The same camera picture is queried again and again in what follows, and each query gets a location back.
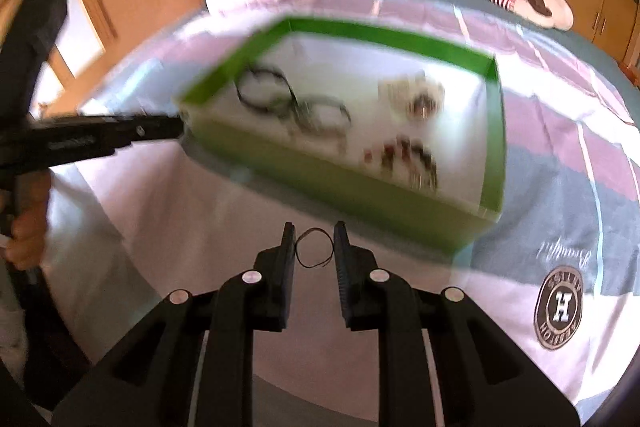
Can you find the patchwork printed bed sheet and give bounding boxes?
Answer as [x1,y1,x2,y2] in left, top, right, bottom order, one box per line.
[30,0,640,423]

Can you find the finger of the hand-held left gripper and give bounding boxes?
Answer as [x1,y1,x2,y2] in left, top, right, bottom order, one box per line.
[27,114,185,170]

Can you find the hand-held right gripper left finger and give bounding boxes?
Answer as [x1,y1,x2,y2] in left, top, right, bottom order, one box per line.
[50,222,297,427]

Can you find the white wristwatch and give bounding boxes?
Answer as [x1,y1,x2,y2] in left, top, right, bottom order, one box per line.
[377,74,446,120]

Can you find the green cardboard box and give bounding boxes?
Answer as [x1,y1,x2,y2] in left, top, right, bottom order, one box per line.
[172,17,506,255]

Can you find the person's left hand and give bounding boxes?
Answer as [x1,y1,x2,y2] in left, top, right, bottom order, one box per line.
[7,171,52,271]

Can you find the amber bead bracelet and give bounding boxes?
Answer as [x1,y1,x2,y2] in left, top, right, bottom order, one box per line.
[362,134,441,192]

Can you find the black wristwatch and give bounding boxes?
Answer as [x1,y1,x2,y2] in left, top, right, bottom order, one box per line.
[235,64,296,115]

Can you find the metal bangle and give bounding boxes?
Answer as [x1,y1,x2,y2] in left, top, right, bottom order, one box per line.
[287,94,351,152]

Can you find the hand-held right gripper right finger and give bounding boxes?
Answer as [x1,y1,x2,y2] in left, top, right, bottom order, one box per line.
[333,221,581,427]

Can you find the thin black hair tie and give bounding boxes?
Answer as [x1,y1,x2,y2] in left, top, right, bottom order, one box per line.
[295,228,335,269]

